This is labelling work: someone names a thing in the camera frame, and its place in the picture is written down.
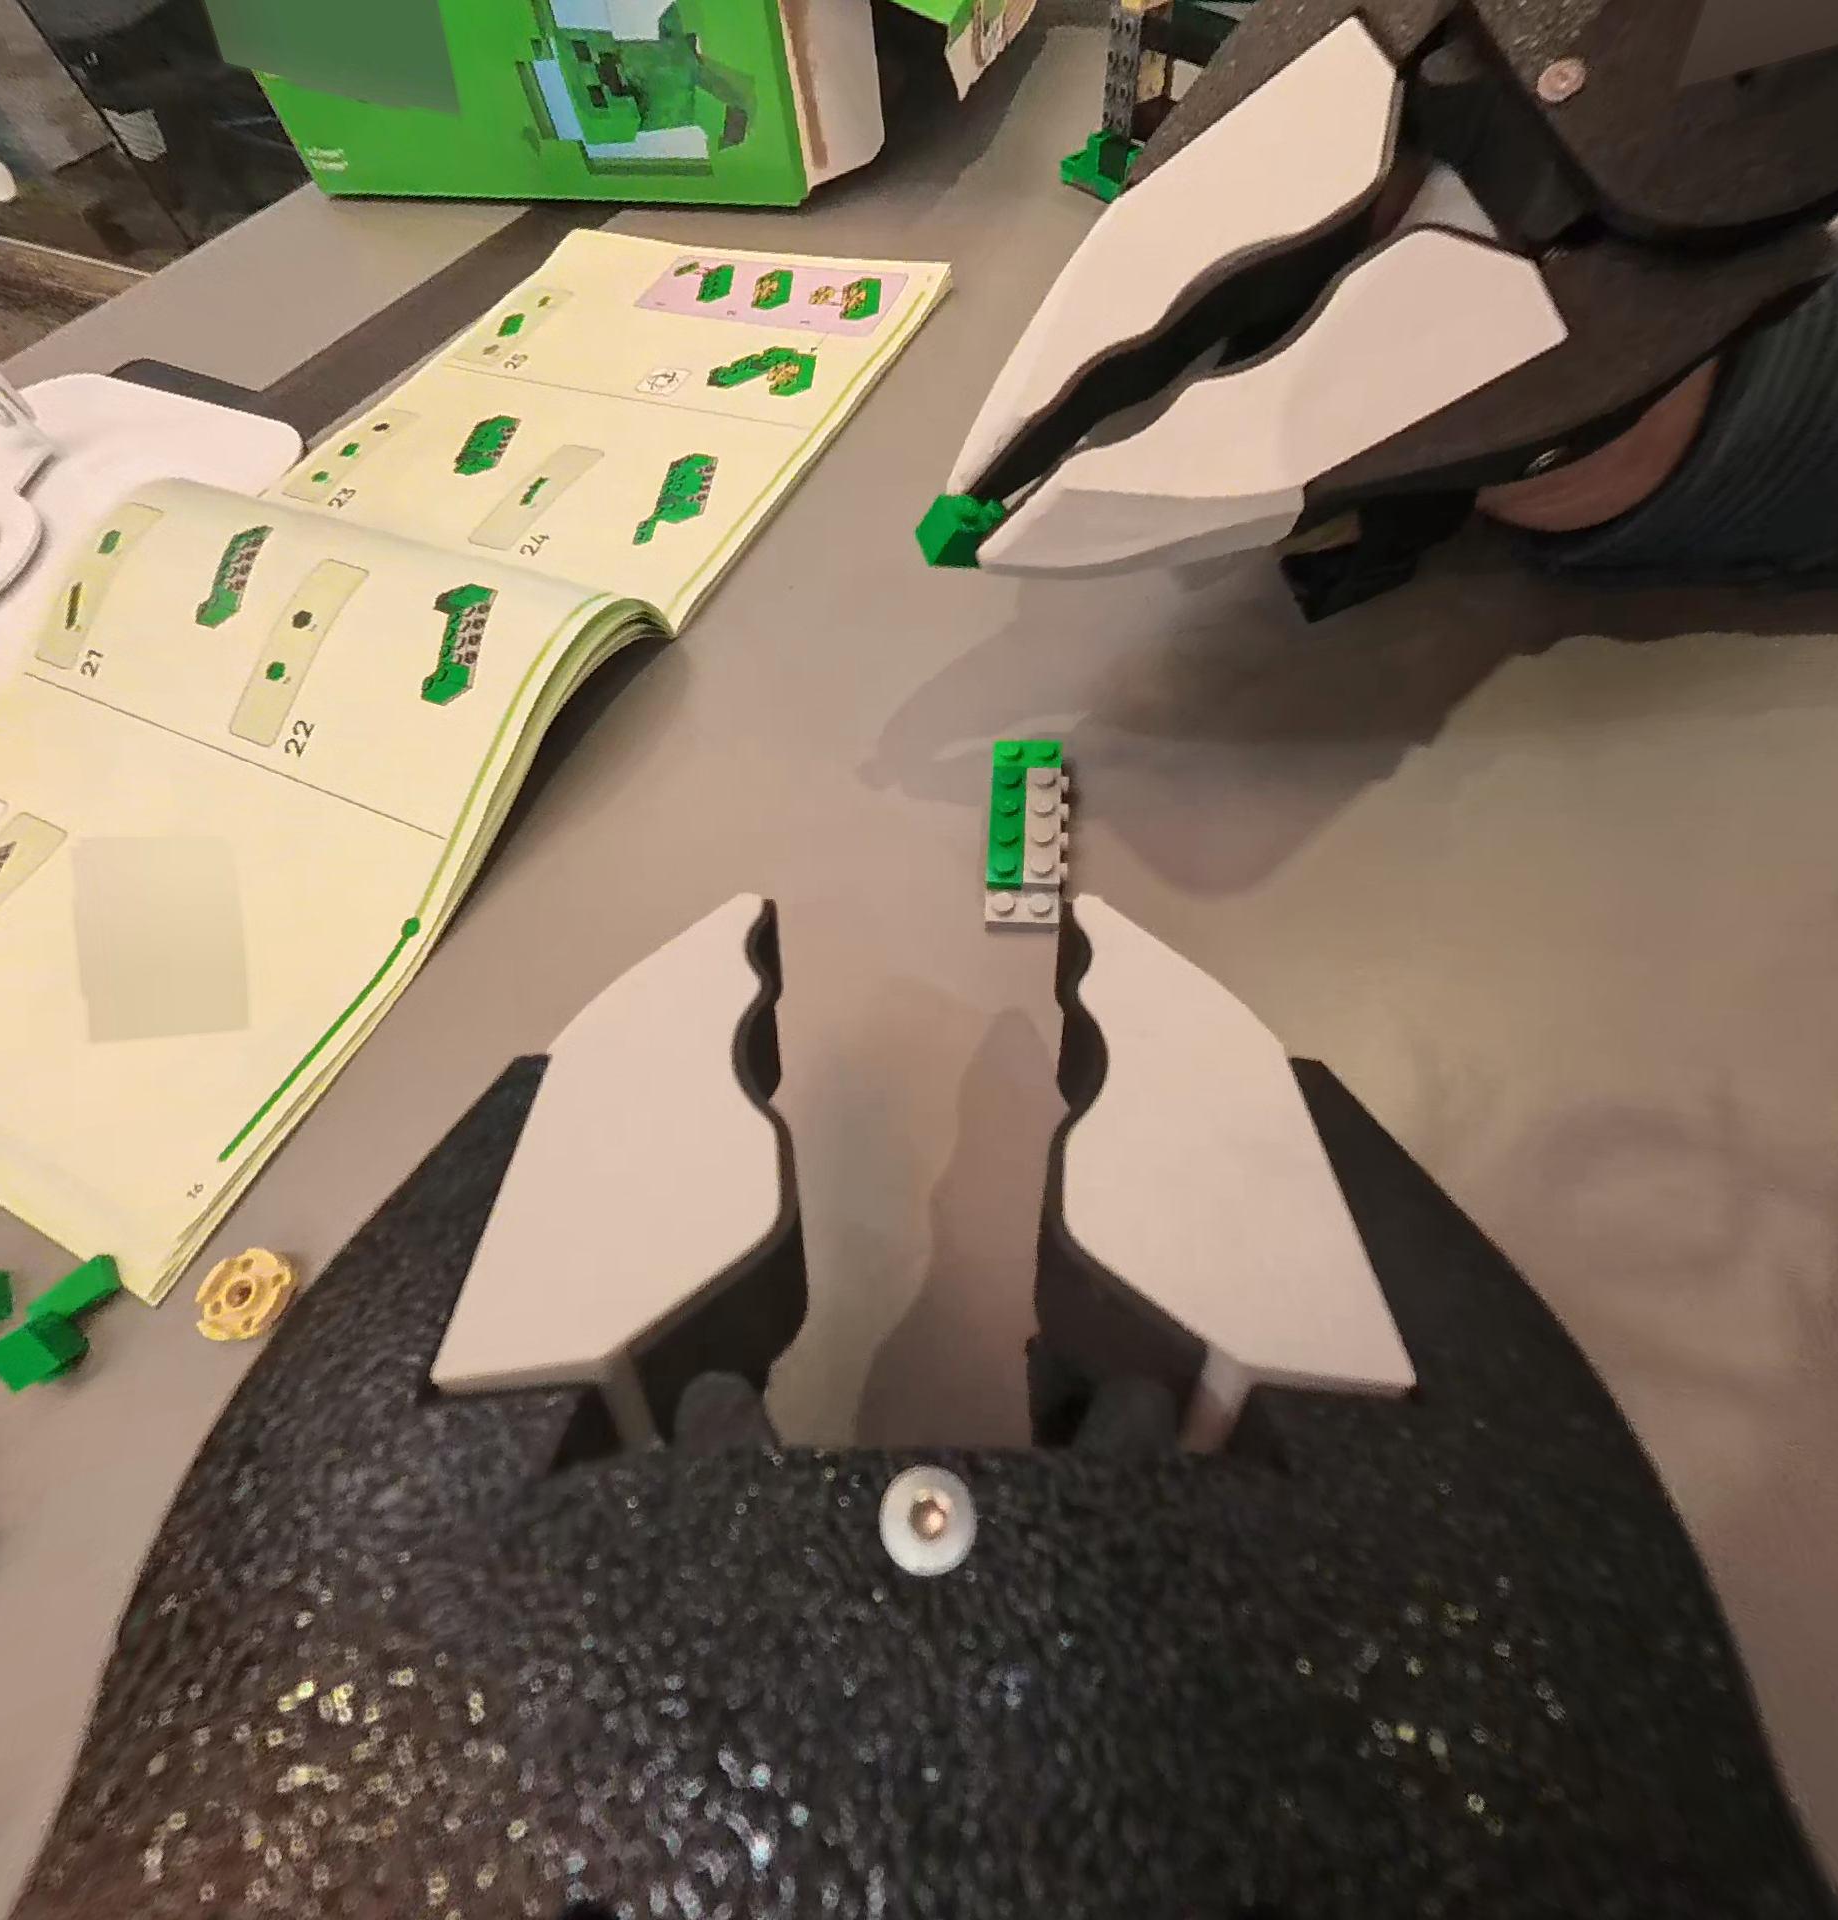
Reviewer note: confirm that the green and grey brick assembly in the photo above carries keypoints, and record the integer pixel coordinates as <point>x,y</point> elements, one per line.
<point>1010,831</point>

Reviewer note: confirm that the black cabinet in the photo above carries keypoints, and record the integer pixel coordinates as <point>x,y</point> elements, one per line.
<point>139,136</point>

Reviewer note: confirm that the grey desk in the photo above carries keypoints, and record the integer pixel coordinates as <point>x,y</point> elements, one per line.
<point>1535,976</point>

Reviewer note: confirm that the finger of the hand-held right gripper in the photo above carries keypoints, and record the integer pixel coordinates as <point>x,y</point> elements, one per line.
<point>1310,421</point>
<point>1234,226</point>

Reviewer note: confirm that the person's right forearm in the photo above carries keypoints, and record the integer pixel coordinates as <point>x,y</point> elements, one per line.
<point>1790,435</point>

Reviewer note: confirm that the pile of green bricks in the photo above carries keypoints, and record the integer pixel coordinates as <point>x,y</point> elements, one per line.
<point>41,1350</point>

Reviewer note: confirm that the tan round brick piece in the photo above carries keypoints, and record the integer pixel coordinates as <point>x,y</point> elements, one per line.
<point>244,1292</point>

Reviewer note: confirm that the white tray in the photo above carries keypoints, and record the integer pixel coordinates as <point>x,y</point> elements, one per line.
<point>185,435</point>

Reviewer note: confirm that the dark grey brick tower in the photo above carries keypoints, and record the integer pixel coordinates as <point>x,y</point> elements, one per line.
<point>1100,161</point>

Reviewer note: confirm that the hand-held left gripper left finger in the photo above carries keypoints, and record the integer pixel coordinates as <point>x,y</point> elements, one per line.
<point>620,1171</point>

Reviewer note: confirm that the person's right hand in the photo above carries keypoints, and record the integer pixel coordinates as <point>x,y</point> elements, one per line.
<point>1601,467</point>

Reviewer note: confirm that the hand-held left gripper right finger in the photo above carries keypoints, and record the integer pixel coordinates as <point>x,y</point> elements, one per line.
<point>1219,1186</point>

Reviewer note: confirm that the open instruction booklet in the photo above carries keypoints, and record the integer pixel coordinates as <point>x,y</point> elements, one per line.
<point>590,450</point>

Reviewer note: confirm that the green toy box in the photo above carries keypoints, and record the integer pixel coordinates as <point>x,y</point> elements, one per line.
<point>409,151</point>

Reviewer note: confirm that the small green brick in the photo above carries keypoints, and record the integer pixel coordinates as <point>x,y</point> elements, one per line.
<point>949,528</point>

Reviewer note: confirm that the small green cardboard box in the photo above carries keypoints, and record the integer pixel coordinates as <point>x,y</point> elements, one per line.
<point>979,51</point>

